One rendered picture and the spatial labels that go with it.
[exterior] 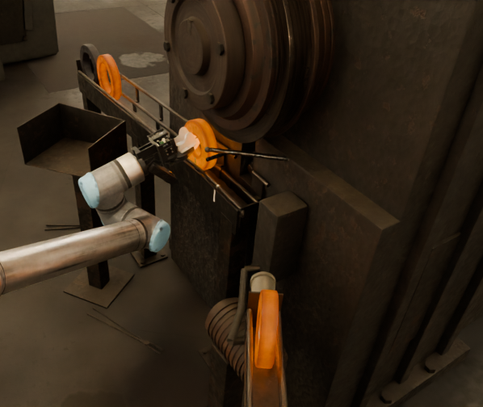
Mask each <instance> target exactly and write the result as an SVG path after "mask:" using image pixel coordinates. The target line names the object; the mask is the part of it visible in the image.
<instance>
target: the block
mask: <svg viewBox="0 0 483 407"><path fill-rule="evenodd" d="M307 211H308V206H307V204H306V203H305V202H304V201H302V200H301V199H300V198H299V197H297V196H296V195H295V194H294V193H292V192H291V191H285V192H283V193H280V194H278V195H273V196H271V197H268V198H265V199H262V200H261V201H260V203H259V207H258V219H257V226H256V233H255V239H254V252H253V258H252V265H259V267H260V272H261V271H265V272H268V273H271V274H272V275H273V276H274V277H275V282H276V283H277V282H279V281H281V280H283V279H286V278H287V277H290V276H292V275H293V274H294V273H295V271H296V264H297V259H298V255H299V251H300V243H301V239H302V235H303V231H304V226H305V219H306V215H307ZM252 265H251V266H252Z"/></svg>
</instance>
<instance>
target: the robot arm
mask: <svg viewBox="0 0 483 407"><path fill-rule="evenodd" d="M157 132H159V133H158V134H156V135H154V136H152V135H153V134H155V133H157ZM147 137H148V140H149V143H148V144H146V145H143V146H142V147H140V148H139V149H138V148H137V147H136V146H134V147H132V148H131V149H132V152H133V154H131V153H126V154H125V155H123V156H121V157H118V158H116V159H115V160H113V161H112V162H109V163H107V164H106V165H104V166H101V167H99V168H98V169H96V170H93V171H92V172H90V173H87V174H86V175H84V176H83V177H81V178H80V179H79V180H78V185H79V187H80V190H81V192H82V194H83V196H84V198H85V200H86V202H87V203H88V205H89V206H90V207H91V208H95V209H96V211H97V213H98V214H99V217H100V219H101V221H102V223H103V227H98V228H95V229H89V230H86V231H82V232H79V233H73V234H70V235H66V236H63V237H57V238H53V239H50V240H47V241H41V242H37V243H34V244H30V245H25V246H20V247H17V248H14V249H10V250H4V251H1V252H0V295H3V294H6V293H8V292H12V291H15V290H18V289H20V288H23V287H27V286H30V285H32V284H35V283H39V282H42V281H45V280H47V279H52V278H55V277H57V276H60V275H64V274H67V273H70V272H72V271H76V270H79V269H82V268H84V267H87V266H91V265H94V264H96V263H99V262H103V261H106V260H108V259H111V258H115V257H118V256H121V255H124V254H128V253H131V252H133V251H138V250H143V249H145V248H146V249H149V251H153V252H158V251H159V250H161V249H162V248H163V247H164V246H165V244H166V243H167V241H168V239H169V236H170V226H169V224H168V223H166V222H165V221H164V220H163V219H160V218H158V217H156V216H154V215H152V214H150V213H149V212H147V211H145V210H143V209H141V208H139V207H137V206H136V205H134V204H132V203H130V202H128V201H127V200H126V198H125V195H124V191H126V190H128V189H130V188H131V187H134V186H136V185H137V184H139V183H141V182H143V181H145V176H146V175H148V174H149V172H151V173H152V174H155V175H156V176H158V177H159V178H161V179H162V180H163V181H164V182H166V183H169V184H171V185H172V184H173V183H174V182H175V181H176V179H177V178H176V177H175V176H174V173H173V172H172V171H170V170H167V169H165V168H164V167H166V166H172V165H174V164H178V163H179V162H182V161H184V160H186V159H187V158H188V157H190V156H191V155H192V154H193V153H194V152H195V149H196V148H197V147H198V146H199V144H200V141H199V139H198V138H197V136H195V135H193V134H192V133H191V132H188V130H187V128H185V127H182V128H180V129H179V133H178V136H177V137H175V138H173V139H171V138H170V137H169V135H168V132H167V131H166V130H163V128H161V129H159V130H157V131H156V132H153V133H152V134H150V135H148V136H147ZM177 150H178V151H179V152H178V151H177ZM163 166H164V167H163Z"/></svg>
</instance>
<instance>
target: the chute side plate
mask: <svg viewBox="0 0 483 407"><path fill-rule="evenodd" d="M77 76H78V85H79V90H80V92H81V93H82V89H83V90H84V91H85V92H86V97H87V98H88V99H89V100H90V101H91V102H92V103H93V104H94V105H95V106H96V107H98V108H99V109H100V110H101V111H102V112H103V113H104V114H106V115H108V116H111V117H115V118H118V119H121V120H126V132H127V134H128V135H129V136H130V137H132V132H133V133H134V134H135V135H136V136H137V137H138V144H139V145H140V146H141V147H142V146H143V145H146V144H148V143H149V140H148V137H147V136H148V135H150V134H152V133H151V132H150V131H149V130H147V129H146V128H145V127H143V126H142V125H141V124H139V123H138V122H137V121H136V120H135V119H133V118H132V117H131V116H130V115H129V114H128V113H127V112H126V111H124V110H123V109H122V108H120V107H119V106H118V105H116V104H115V103H114V102H113V101H112V100H110V99H109V98H108V97H107V96H106V95H105V94H104V93H102V92H101V91H100V90H98V89H97V88H96V87H95V86H93V85H92V84H91V83H90V82H88V81H87V80H86V79H85V78H84V77H83V76H82V75H80V74H79V73H77ZM165 168H166V169H167V170H170V171H172V172H173V173H174V176H175V177H176V178H177V179H178V180H179V181H180V182H181V183H183V184H184V185H185V186H186V187H187V188H188V189H189V190H191V191H192V192H193V193H194V194H195V195H196V196H197V197H199V198H200V199H201V200H202V201H203V202H204V203H205V204H206V205H207V207H208V208H209V209H210V210H211V211H212V212H213V213H214V214H215V215H216V216H217V217H218V218H219V219H221V213H223V214H224V215H225V216H226V217H227V218H228V219H229V221H230V222H231V223H232V224H233V231H232V233H233V234H234V235H235V236H237V224H238V215H239V211H238V210H237V209H236V208H235V207H234V206H233V205H232V204H231V203H230V202H229V201H228V200H227V199H226V198H225V197H224V196H223V195H222V194H221V193H220V192H219V191H218V190H217V189H216V188H215V187H214V186H213V185H212V184H211V183H210V182H209V181H208V180H207V179H206V178H205V177H204V176H203V175H202V174H201V173H200V172H198V171H197V170H196V169H195V168H194V167H192V166H191V165H190V164H188V163H187V162H186V161H185V160H184V161H182V162H179V163H178V164H174V165H172V166H166V167H165ZM214 190H215V202H214V201H213V196H214Z"/></svg>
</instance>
